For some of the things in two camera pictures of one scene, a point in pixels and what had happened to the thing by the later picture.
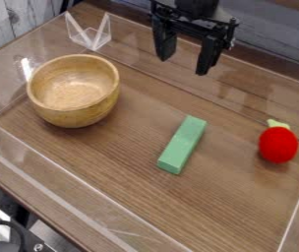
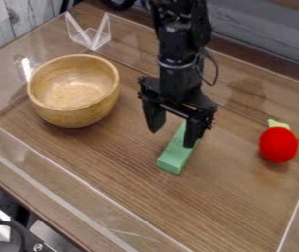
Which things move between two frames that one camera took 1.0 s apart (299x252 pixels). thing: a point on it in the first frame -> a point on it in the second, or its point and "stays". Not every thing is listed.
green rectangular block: (183, 146) stays
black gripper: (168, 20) -> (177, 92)
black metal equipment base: (25, 220) stays
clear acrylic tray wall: (62, 200) stays
